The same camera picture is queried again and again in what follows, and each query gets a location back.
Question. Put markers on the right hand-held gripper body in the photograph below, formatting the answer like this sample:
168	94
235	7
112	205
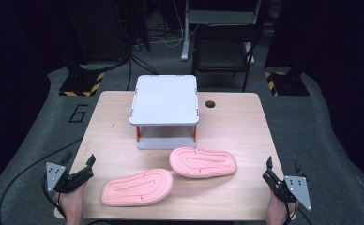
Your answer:
297	189

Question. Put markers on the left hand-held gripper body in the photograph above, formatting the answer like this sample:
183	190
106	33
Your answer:
54	175

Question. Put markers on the pink slipper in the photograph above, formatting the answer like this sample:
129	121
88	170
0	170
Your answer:
202	162
138	187

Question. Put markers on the white two-tier shoe rack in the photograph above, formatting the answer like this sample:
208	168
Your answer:
164	100

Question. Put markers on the person's right hand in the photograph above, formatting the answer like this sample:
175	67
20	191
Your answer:
277	211

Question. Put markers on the person's left hand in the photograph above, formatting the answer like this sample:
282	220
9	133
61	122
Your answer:
73	201

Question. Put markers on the black stand with striped base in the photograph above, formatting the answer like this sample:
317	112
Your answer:
81	82
288	83

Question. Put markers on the black folding chair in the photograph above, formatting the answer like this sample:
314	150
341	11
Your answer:
220	53

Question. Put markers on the dark equipment cabinet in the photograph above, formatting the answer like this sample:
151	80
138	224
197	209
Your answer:
102	28

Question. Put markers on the white metal desk frame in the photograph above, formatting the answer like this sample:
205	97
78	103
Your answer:
185	37

